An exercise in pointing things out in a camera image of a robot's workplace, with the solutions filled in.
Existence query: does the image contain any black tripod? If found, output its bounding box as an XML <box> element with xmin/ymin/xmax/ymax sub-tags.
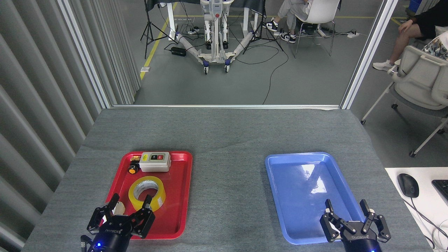
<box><xmin>140</xmin><ymin>0</ymin><xmax>177</xmax><ymax>59</ymax></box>
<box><xmin>243</xmin><ymin>0</ymin><xmax>284</xmax><ymax>55</ymax></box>

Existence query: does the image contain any black computer mouse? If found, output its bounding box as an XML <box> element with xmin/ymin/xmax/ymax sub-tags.
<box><xmin>397</xmin><ymin>173</ymin><xmax>420</xmax><ymax>198</ymax></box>

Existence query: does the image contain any white plastic chair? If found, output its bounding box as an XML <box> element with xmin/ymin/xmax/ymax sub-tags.
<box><xmin>288</xmin><ymin>0</ymin><xmax>342</xmax><ymax>58</ymax></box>

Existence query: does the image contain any red plastic tray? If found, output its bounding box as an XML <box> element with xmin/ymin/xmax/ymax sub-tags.
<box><xmin>95</xmin><ymin>151</ymin><xmax>193</xmax><ymax>240</ymax></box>

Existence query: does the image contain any grey two-button switch box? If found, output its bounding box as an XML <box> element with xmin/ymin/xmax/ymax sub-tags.
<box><xmin>139</xmin><ymin>152</ymin><xmax>172</xmax><ymax>173</ymax></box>

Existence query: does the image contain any long black floor cable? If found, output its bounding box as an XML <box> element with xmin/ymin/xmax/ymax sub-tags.
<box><xmin>234</xmin><ymin>42</ymin><xmax>289</xmax><ymax>105</ymax></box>

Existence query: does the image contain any yellow tape roll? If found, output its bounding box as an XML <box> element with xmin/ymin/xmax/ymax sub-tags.
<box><xmin>128</xmin><ymin>176</ymin><xmax>166</xmax><ymax>212</ymax></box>

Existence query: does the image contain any person on white chair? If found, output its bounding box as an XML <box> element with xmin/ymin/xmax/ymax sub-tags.
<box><xmin>262</xmin><ymin>0</ymin><xmax>314</xmax><ymax>44</ymax></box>

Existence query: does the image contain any person's hand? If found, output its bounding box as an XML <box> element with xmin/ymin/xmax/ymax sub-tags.
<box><xmin>398</xmin><ymin>19</ymin><xmax>415</xmax><ymax>35</ymax></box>

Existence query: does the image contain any white desk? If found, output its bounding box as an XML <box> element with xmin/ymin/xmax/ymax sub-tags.
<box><xmin>385</xmin><ymin>167</ymin><xmax>448</xmax><ymax>251</ymax></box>

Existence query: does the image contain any patterned cushion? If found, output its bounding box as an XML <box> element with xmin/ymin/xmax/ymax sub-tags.
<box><xmin>422</xmin><ymin>31</ymin><xmax>448</xmax><ymax>62</ymax></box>

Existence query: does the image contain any silver frame post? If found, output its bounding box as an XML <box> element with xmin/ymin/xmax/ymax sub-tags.
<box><xmin>57</xmin><ymin>0</ymin><xmax>112</xmax><ymax>109</ymax></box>
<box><xmin>340</xmin><ymin>0</ymin><xmax>399</xmax><ymax>110</ymax></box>

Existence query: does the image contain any grey office chair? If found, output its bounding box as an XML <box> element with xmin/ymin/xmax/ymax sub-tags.
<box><xmin>360</xmin><ymin>45</ymin><xmax>448</xmax><ymax>158</ymax></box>

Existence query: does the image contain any silver frame rail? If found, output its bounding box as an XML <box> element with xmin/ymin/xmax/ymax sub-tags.
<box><xmin>112</xmin><ymin>104</ymin><xmax>341</xmax><ymax>110</ymax></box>

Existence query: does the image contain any black mouse cable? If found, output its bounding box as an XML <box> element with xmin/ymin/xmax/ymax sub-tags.
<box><xmin>406</xmin><ymin>198</ymin><xmax>448</xmax><ymax>238</ymax></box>

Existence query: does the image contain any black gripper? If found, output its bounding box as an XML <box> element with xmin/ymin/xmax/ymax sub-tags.
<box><xmin>320</xmin><ymin>199</ymin><xmax>391</xmax><ymax>252</ymax></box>
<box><xmin>87</xmin><ymin>194</ymin><xmax>156</xmax><ymax>252</ymax></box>

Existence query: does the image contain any yellow black push button switch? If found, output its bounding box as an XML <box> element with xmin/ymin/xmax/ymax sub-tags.
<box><xmin>128</xmin><ymin>156</ymin><xmax>141</xmax><ymax>175</ymax></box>

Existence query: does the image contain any white wheeled stand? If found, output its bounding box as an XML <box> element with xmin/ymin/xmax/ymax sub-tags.
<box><xmin>175</xmin><ymin>0</ymin><xmax>255</xmax><ymax>75</ymax></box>

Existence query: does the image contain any blue plastic tray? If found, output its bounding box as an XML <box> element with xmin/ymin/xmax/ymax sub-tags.
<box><xmin>265</xmin><ymin>152</ymin><xmax>370</xmax><ymax>245</ymax></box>

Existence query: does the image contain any black keyboard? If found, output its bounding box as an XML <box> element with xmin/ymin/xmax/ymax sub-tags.
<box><xmin>431</xmin><ymin>179</ymin><xmax>448</xmax><ymax>203</ymax></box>

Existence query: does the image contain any person in black shorts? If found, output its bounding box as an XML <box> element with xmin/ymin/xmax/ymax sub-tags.
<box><xmin>372</xmin><ymin>7</ymin><xmax>448</xmax><ymax>72</ymax></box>

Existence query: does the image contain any white circuit breaker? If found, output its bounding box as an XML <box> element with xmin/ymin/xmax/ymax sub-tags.
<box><xmin>101</xmin><ymin>201</ymin><xmax>126</xmax><ymax>224</ymax></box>

